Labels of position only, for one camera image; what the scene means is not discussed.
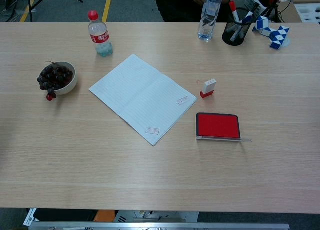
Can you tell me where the black tripod stand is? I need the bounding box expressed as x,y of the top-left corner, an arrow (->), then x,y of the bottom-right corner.
0,0 -> 85,23

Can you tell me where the person in black clothes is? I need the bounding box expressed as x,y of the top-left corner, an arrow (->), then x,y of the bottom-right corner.
152,0 -> 247,23

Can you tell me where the red cap soda bottle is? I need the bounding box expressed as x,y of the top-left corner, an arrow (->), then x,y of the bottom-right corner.
87,9 -> 114,58

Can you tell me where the dark purple grape bunch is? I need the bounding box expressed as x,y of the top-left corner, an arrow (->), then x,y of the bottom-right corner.
36,61 -> 75,102

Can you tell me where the white paper with QR code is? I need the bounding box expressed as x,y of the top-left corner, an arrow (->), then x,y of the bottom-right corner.
23,208 -> 38,227

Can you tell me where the black stand with cables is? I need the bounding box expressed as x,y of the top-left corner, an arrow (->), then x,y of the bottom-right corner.
263,0 -> 300,23

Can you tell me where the blue white snake puzzle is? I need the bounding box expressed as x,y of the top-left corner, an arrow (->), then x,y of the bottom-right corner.
252,15 -> 291,50

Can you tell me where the black mesh pen holder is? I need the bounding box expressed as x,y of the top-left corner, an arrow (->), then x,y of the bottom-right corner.
221,7 -> 253,47

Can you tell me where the red cap whiteboard marker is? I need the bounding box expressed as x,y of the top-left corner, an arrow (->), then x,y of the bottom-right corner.
229,0 -> 245,42

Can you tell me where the cardboard box with white foam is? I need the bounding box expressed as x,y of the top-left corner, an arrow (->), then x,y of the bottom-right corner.
277,0 -> 320,24

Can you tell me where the red ink pad case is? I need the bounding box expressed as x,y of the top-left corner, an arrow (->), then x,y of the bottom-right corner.
195,112 -> 253,143

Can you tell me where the open lined notebook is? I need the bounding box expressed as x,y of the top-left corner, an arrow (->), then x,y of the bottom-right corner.
88,53 -> 198,147

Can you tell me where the blue cap whiteboard marker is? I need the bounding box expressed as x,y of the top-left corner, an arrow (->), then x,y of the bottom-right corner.
241,11 -> 255,25

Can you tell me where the clear white cap water bottle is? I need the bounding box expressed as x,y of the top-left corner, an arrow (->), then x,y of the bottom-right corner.
197,0 -> 223,43

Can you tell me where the white red stamp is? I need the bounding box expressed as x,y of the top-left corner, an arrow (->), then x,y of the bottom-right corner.
199,78 -> 217,99

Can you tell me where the cream ceramic bowl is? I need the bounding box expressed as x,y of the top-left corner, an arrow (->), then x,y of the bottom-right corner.
39,61 -> 79,96

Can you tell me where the aluminium profile rail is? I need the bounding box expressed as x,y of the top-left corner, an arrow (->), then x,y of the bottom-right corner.
28,221 -> 291,230

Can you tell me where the white printed carton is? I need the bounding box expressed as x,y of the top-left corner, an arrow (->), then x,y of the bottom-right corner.
243,0 -> 268,16

